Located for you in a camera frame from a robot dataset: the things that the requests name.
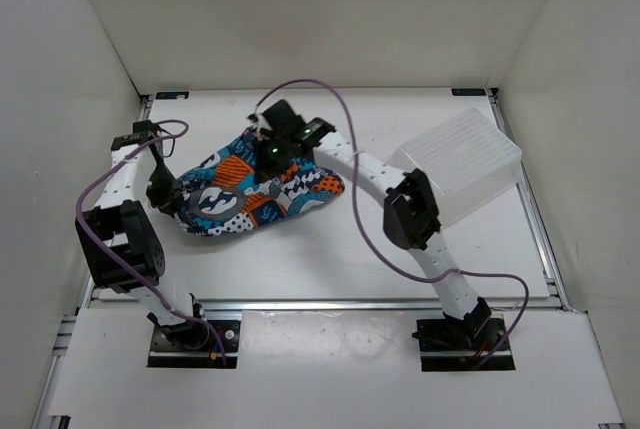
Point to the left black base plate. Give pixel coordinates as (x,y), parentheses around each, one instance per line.
(192,346)

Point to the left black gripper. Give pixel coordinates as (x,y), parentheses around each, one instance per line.
(173,195)

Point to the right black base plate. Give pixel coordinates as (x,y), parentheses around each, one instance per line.
(444,348)

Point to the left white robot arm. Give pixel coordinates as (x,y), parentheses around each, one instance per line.
(122,250)

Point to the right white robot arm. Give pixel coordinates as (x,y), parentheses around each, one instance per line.
(410,219)

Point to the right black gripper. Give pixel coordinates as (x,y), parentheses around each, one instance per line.
(267,170)

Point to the white perforated plastic basket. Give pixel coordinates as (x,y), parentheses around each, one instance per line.
(468,160)

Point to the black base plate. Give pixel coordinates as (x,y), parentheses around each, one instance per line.
(444,348)
(192,346)

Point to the aluminium front rail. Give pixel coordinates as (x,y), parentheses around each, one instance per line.
(550,303)

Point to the colourful patterned shorts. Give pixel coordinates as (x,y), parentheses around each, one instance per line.
(221,195)

